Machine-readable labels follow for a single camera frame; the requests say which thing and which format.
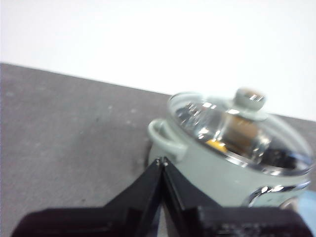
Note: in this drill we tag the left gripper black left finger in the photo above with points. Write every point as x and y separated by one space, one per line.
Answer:
128 212

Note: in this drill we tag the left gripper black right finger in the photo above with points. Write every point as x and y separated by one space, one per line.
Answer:
197 217

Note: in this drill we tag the yellow corn cob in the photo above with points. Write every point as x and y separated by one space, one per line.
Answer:
217 145

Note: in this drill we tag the glass lid with green knob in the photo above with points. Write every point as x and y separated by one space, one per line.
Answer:
249 98

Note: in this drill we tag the pale green electric steamer pot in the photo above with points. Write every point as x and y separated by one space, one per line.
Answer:
209 172

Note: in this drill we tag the blue round plate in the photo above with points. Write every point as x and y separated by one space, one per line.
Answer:
308 202

